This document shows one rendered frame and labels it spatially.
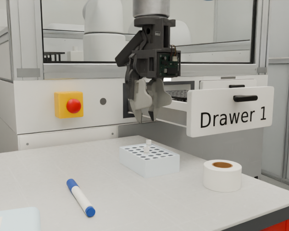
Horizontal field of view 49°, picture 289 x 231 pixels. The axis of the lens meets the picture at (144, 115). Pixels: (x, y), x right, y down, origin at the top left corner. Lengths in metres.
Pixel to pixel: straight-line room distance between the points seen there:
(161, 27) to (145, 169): 0.28
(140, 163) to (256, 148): 0.89
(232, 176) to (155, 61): 0.25
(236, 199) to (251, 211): 0.05
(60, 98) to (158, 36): 0.38
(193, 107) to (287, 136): 2.19
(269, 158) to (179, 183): 2.48
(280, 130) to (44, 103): 2.32
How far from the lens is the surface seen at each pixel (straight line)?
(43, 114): 0.94
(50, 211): 0.54
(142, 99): 0.65
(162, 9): 0.65
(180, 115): 0.80
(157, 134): 1.11
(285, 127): 2.89
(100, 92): 0.99
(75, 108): 0.88
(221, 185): 0.60
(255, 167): 1.50
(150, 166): 0.65
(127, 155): 0.71
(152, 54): 0.62
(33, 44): 0.93
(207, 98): 0.77
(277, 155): 3.01
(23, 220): 0.42
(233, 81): 1.29
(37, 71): 0.92
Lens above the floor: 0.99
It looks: 9 degrees down
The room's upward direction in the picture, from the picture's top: straight up
